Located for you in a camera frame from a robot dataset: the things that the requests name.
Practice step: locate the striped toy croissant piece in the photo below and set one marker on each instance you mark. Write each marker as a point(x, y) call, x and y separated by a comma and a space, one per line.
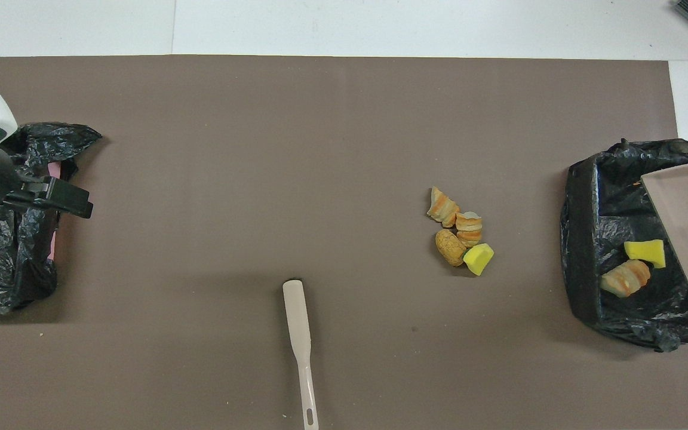
point(469, 227)
point(441, 207)

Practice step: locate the brown toy bread roll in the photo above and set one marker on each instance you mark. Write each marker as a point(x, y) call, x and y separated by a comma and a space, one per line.
point(450, 246)

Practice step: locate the yellow sponge piece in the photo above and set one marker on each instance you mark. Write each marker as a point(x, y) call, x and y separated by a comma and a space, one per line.
point(478, 258)
point(644, 253)

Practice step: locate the pale-sided toy croissant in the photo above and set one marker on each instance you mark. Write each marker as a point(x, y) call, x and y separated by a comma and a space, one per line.
point(624, 278)

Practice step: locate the pink plastic bin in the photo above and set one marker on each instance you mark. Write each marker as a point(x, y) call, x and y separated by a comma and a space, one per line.
point(55, 170)

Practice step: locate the black plastic trash bag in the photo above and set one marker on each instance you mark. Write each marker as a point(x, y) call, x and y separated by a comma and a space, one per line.
point(595, 197)
point(3, 257)

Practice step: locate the brown table mat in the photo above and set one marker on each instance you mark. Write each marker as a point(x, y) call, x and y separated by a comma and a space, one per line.
point(260, 149)

